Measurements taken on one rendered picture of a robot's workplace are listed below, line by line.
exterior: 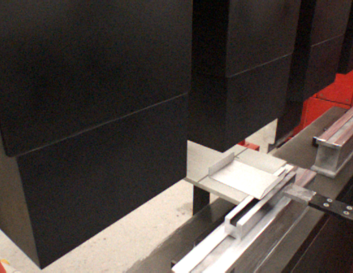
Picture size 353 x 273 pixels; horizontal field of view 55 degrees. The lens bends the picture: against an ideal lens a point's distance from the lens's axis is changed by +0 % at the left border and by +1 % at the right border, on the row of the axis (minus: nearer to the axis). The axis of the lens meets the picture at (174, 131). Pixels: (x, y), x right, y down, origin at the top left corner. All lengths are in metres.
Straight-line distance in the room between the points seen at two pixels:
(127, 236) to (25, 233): 1.80
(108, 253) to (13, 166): 1.75
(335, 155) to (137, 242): 1.32
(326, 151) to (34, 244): 0.80
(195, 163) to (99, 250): 1.35
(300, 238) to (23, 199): 0.60
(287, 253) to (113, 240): 1.43
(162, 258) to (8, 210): 0.45
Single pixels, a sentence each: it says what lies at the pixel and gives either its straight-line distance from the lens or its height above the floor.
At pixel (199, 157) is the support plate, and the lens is 0.70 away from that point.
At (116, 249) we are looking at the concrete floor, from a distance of 1.96.
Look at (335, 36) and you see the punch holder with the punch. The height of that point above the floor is 1.26.
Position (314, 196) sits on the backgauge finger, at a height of 1.00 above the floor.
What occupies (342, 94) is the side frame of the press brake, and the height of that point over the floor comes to 0.93.
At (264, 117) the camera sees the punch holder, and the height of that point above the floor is 1.19.
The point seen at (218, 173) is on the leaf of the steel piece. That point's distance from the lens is 0.64.
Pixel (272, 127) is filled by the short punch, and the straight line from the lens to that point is 0.54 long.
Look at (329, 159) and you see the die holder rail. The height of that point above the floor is 0.92.
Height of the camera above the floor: 1.34
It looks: 25 degrees down
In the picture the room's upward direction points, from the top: straight up
